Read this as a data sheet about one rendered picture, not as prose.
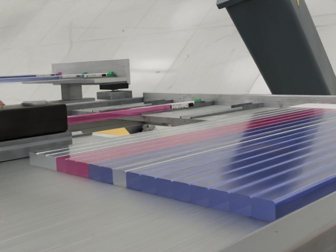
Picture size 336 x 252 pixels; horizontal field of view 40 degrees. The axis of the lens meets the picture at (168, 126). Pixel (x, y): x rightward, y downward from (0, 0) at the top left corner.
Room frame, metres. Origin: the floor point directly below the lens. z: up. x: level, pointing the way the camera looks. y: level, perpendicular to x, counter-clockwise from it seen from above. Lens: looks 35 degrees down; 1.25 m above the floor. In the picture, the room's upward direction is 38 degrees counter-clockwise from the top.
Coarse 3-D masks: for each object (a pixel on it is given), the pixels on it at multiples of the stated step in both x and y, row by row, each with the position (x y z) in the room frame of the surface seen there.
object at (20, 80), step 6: (0, 78) 0.97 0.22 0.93; (6, 78) 0.97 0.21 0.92; (12, 78) 0.98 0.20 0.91; (18, 78) 0.98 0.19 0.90; (24, 78) 0.99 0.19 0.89; (30, 78) 0.99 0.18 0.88; (36, 78) 1.00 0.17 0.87; (42, 78) 1.00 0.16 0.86; (48, 78) 1.01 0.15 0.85; (54, 78) 1.02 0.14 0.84; (60, 78) 1.02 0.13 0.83; (66, 78) 1.03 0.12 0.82; (72, 78) 1.03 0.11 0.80; (78, 78) 1.04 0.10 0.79
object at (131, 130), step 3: (129, 126) 0.92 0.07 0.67; (132, 126) 0.93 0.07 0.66; (135, 126) 0.93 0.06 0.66; (138, 126) 0.93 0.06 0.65; (141, 126) 0.94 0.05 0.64; (126, 129) 0.92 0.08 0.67; (129, 129) 0.92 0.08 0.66; (132, 129) 0.92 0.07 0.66; (135, 129) 0.93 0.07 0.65; (138, 129) 0.93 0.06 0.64; (129, 132) 0.92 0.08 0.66; (132, 132) 0.92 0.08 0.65; (135, 132) 0.93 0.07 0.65
